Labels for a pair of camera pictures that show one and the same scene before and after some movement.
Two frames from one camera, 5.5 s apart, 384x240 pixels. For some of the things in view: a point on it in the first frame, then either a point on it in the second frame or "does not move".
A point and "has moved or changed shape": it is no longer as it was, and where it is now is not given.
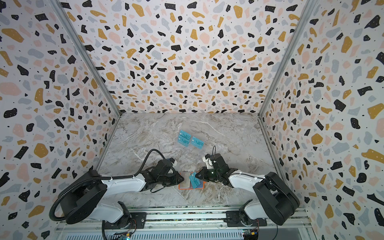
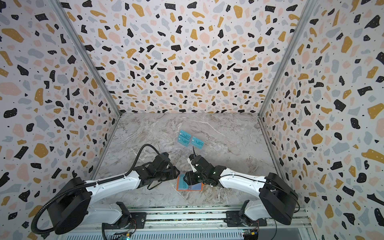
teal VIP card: [183, 141] does not move
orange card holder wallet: [190, 181] does not move
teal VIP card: [185, 134] does not move
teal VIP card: [194, 181] has moved or changed shape
